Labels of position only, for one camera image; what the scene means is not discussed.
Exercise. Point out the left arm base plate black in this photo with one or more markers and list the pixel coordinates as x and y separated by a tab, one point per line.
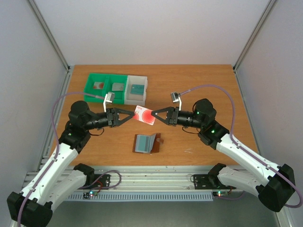
97	181

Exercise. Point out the white card with red dots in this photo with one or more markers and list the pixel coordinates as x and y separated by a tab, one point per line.
98	85

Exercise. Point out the left controller board with LEDs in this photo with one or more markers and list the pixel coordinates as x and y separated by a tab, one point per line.
91	194

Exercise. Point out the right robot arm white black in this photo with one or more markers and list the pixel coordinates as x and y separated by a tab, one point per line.
271	183

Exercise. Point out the right controller board with LEDs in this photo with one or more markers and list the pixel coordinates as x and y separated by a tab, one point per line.
221	193

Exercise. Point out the right aluminium corner post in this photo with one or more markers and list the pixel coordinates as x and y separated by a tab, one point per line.
255	32

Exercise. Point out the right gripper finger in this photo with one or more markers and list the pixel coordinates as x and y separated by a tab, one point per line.
166	110
161	119

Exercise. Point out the grey slotted cable duct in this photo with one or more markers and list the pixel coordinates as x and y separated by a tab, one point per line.
141	196

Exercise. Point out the grey card in bin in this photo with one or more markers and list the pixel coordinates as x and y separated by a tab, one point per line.
118	86

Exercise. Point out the aluminium corner post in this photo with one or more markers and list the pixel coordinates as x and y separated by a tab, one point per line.
43	24
255	32

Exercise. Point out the white plastic bin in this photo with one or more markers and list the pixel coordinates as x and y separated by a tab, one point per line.
131	99

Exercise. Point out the aluminium rail frame front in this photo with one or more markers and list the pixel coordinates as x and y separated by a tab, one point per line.
155	178

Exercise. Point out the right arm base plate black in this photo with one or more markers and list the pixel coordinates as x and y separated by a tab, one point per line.
202	182

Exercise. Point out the white card red circles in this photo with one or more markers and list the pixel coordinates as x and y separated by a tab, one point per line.
144	115

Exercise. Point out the teal card in bin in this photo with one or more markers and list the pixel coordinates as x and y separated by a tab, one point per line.
137	89

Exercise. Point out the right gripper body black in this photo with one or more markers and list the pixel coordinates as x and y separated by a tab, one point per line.
173	116

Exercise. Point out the controller board with leds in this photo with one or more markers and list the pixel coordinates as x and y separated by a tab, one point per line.
221	193
91	194

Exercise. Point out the left aluminium corner post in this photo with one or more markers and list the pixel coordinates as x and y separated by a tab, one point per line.
43	24

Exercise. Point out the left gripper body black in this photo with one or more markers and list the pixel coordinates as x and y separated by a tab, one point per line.
110	111

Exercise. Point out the green two-compartment bin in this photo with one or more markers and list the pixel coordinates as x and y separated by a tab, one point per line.
108	80

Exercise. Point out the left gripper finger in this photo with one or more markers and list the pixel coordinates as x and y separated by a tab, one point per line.
123	111
123	117

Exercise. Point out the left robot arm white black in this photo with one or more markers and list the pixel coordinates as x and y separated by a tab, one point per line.
35	204

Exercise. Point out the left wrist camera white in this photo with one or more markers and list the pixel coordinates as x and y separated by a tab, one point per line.
108	99

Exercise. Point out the brown leather card holder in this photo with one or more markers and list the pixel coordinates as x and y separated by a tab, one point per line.
156	141

